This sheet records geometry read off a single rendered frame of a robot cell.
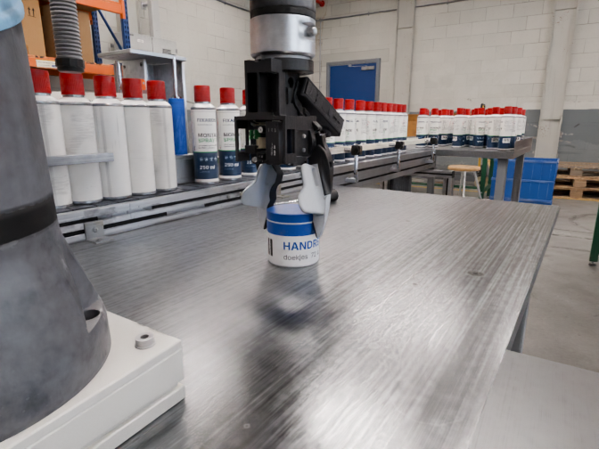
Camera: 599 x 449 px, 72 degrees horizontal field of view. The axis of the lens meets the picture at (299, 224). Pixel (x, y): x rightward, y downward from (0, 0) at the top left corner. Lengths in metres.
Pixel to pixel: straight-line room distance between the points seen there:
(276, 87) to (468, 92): 7.49
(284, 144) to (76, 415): 0.32
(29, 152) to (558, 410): 0.35
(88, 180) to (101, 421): 0.53
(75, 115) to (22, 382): 0.56
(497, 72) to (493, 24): 0.75
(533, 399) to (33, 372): 0.30
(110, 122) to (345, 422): 0.62
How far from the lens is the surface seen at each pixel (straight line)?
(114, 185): 0.78
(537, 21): 7.94
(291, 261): 0.53
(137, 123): 0.80
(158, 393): 0.29
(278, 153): 0.47
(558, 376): 0.38
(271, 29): 0.49
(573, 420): 0.33
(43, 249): 0.25
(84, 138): 0.75
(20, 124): 0.25
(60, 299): 0.25
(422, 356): 0.36
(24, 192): 0.24
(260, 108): 0.48
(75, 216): 0.72
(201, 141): 0.91
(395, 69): 8.23
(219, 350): 0.36
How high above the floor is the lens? 1.01
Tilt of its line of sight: 14 degrees down
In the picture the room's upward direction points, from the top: straight up
